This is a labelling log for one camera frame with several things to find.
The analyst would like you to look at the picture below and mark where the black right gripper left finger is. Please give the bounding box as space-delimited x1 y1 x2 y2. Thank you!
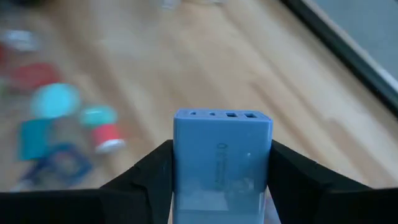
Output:
99 139 175 224

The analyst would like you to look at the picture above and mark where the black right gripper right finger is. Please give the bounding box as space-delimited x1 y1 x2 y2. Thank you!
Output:
266 139 373 224

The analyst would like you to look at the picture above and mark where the light blue charger block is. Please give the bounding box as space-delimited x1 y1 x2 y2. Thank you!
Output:
172 108 274 224

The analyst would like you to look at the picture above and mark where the blue digital thermometer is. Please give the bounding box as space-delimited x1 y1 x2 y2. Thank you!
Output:
43 142 94 187

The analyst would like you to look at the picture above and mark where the teal box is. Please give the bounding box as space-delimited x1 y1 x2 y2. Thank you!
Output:
17 119 53 162

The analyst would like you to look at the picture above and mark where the teal hourglass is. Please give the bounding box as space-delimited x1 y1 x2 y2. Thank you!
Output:
29 82 119 130

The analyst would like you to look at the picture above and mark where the red rectangular box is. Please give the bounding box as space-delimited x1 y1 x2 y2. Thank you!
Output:
7 62 62 91

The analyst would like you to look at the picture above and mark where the black aluminium table frame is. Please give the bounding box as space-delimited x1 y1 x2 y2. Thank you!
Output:
278 0 398 118

